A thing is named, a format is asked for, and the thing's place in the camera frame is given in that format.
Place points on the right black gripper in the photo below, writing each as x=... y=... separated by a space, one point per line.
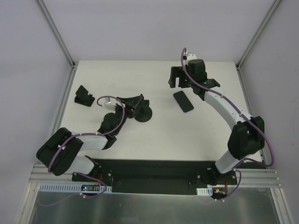
x=178 y=76

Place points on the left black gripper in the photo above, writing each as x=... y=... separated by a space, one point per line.
x=127 y=106

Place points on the black smartphone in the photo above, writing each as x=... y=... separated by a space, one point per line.
x=183 y=101

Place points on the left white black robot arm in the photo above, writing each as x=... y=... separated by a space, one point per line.
x=60 y=152

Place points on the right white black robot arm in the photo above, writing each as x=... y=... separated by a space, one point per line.
x=247 y=132

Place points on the black round-base phone stand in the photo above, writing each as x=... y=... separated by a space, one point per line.
x=143 y=114

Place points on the black folding phone stand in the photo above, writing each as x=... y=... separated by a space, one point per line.
x=83 y=97

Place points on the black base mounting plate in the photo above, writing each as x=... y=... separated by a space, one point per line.
x=153 y=177

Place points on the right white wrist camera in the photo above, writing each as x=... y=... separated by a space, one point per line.
x=189 y=56

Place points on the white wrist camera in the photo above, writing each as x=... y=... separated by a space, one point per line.
x=189 y=56
x=108 y=104

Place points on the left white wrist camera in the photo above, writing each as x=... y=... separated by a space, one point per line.
x=108 y=104

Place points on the right white slotted cable duct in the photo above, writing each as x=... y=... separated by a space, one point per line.
x=204 y=191

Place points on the white slotted cable duct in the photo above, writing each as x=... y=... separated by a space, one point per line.
x=74 y=188
x=204 y=191

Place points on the right aluminium frame post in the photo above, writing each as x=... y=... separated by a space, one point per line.
x=266 y=19

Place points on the aluminium frame post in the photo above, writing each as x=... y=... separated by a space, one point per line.
x=266 y=19
x=50 y=22

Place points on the left white slotted cable duct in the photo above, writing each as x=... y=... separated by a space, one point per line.
x=74 y=188

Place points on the front aluminium rail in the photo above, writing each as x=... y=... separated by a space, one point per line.
x=250 y=178

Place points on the left aluminium frame post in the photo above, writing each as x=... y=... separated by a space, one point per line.
x=50 y=22

